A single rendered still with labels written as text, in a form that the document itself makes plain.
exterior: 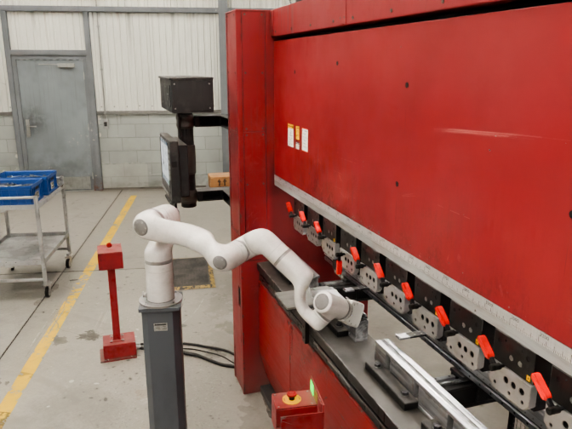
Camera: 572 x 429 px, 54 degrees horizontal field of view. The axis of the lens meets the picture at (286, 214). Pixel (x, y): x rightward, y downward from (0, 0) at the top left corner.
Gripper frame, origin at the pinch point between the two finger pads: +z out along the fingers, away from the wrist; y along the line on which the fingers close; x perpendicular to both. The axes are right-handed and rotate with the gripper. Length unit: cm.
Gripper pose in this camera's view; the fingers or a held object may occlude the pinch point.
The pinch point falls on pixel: (362, 317)
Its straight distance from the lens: 239.4
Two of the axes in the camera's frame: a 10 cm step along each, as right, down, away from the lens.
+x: -7.4, -1.7, 6.5
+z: 5.8, 3.2, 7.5
